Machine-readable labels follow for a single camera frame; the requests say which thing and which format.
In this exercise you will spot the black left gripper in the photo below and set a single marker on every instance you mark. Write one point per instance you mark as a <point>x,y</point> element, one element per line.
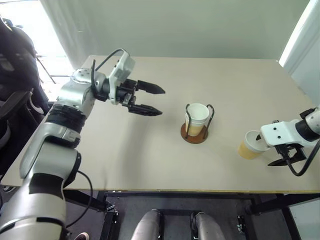
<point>123,91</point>

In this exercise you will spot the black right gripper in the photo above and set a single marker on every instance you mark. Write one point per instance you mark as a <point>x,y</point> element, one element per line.
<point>296,152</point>

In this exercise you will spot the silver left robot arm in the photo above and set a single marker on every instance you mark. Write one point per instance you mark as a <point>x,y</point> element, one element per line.
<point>50,155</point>

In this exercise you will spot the silver right robot leg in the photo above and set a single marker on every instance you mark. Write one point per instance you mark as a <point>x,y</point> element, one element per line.
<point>210,227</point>

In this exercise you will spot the silver robot leg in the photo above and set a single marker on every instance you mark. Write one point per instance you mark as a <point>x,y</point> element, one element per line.
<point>145,227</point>
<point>210,227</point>

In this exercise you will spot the silver left robot leg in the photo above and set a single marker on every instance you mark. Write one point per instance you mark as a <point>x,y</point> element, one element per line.
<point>145,227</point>

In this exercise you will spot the black office chair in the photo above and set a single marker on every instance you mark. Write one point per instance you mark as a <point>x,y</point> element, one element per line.
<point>15,62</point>

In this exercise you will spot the reddish brown shoe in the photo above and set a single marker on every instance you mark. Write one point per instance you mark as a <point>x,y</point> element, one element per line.
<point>82,236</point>

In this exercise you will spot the white sneaker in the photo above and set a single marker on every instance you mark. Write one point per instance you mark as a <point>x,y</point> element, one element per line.
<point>7,188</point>

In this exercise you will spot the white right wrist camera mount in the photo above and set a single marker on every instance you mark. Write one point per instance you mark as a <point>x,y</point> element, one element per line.
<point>277,133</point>

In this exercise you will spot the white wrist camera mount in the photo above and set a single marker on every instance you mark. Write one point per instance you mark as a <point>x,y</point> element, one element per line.
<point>122,70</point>
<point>277,133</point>

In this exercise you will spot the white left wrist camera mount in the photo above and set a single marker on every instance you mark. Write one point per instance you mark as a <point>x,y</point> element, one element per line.
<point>122,70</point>

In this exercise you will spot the black metal table frame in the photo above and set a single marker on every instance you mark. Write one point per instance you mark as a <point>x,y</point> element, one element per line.
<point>175,195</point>

